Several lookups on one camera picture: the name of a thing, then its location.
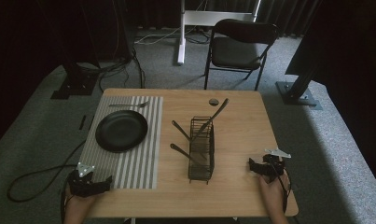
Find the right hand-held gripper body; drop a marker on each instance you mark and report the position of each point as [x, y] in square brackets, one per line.
[273, 166]

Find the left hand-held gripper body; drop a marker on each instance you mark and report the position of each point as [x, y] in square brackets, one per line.
[83, 185]

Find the person's left hand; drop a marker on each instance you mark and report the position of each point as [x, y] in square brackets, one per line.
[78, 202]

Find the person's right hand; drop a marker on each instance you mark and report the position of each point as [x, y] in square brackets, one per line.
[273, 194]

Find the grey striped placemat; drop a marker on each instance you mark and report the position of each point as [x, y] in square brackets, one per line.
[139, 155]

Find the black round plate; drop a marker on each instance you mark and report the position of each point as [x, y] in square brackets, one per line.
[121, 131]

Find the black floor tape strip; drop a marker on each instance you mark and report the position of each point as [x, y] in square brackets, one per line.
[82, 122]

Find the round grey table grommet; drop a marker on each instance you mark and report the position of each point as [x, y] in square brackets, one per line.
[213, 101]

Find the black slanted stand with base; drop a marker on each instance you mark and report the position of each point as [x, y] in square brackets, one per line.
[297, 93]

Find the silver fork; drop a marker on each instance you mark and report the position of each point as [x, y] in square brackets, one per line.
[126, 105]

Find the black folding chair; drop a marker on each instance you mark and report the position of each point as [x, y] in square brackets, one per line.
[237, 53]

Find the dark curtain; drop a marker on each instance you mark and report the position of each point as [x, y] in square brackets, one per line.
[288, 15]

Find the black stand with base plate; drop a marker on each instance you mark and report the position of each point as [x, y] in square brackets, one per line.
[75, 84]

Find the white metal stand frame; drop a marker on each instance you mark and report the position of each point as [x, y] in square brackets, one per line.
[207, 18]

